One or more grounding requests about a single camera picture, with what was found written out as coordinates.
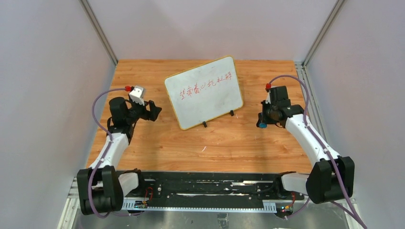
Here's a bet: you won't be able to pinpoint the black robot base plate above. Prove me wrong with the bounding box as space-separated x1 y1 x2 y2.
122 171 304 213

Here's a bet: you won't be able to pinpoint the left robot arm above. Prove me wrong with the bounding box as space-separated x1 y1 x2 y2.
76 97 162 218

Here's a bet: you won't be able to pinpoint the yellow framed whiteboard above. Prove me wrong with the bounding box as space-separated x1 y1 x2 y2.
164 56 244 130

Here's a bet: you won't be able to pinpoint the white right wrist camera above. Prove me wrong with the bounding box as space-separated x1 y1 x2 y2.
265 90 271 104

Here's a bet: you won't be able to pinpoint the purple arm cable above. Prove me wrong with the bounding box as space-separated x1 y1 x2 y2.
87 88 143 219
268 74 368 229

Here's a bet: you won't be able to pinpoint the aluminium frame rails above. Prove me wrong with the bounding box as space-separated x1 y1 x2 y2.
58 171 361 229

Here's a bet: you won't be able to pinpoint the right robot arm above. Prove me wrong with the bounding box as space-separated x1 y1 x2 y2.
256 83 355 204

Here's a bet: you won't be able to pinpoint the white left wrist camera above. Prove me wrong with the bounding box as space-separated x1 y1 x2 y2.
128 85 146 106

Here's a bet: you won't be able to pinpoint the blue black whiteboard eraser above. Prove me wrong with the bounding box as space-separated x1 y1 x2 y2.
256 113 267 128

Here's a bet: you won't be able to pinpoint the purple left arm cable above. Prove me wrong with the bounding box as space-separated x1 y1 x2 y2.
87 88 143 219

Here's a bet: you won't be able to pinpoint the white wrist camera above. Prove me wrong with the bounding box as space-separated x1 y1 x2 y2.
265 90 271 104
128 85 146 106

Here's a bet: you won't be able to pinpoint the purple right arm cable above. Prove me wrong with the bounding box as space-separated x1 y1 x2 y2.
268 74 368 229

